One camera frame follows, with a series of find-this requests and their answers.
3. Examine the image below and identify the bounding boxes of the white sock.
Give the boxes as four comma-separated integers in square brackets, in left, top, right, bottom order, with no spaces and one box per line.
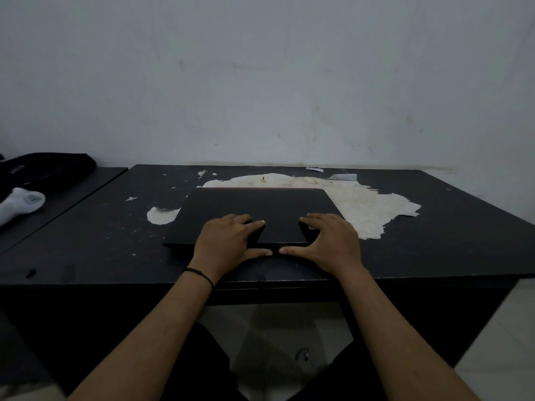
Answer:
[0,187,46,227]

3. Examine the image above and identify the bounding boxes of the black side table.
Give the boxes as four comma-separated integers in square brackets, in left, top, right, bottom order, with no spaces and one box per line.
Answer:
[0,167,128,257]

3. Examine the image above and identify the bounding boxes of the person's left hand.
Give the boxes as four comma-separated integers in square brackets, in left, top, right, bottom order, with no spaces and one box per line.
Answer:
[189,214,273,285]

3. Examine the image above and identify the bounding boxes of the thin black wrist band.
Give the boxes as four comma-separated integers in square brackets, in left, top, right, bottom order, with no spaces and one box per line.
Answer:
[183,267,215,289]

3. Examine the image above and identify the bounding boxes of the torn white paper sheet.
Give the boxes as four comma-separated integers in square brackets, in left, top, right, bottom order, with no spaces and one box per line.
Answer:
[146,173,422,241]

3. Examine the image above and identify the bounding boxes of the person's right forearm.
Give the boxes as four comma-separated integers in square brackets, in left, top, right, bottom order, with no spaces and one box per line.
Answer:
[335,265,481,401]

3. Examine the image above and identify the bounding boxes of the black wooden table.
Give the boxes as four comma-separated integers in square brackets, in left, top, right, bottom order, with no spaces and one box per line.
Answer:
[0,164,535,372]

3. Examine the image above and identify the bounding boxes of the black laptop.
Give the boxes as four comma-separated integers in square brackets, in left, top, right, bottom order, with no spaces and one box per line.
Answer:
[162,187,346,249]

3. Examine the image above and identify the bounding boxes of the person's left forearm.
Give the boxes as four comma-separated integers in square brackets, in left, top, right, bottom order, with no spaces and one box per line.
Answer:
[67,268,218,401]

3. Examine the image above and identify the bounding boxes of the black fabric bag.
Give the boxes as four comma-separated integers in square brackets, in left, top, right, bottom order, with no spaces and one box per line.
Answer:
[0,152,98,197]

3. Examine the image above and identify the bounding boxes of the person's right hand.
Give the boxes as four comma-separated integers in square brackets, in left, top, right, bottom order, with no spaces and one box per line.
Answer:
[279,212,365,278]

